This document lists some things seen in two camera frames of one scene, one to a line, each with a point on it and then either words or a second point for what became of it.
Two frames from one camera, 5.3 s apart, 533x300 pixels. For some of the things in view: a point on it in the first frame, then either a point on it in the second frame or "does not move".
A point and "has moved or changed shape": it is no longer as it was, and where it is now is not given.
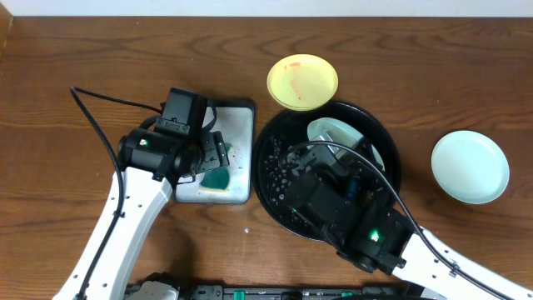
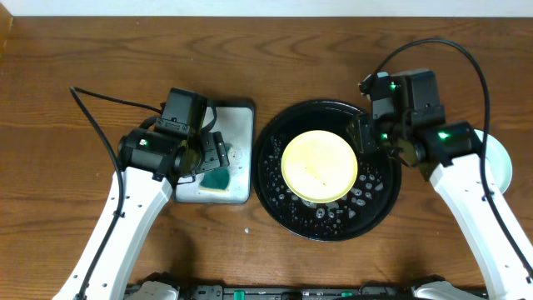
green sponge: (217, 180) does not move
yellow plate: (301, 82) has moved or changed shape
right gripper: (358, 173) -> (360, 127)
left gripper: (214, 151) does not move
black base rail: (204, 292) does not move
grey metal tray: (235, 119) does not move
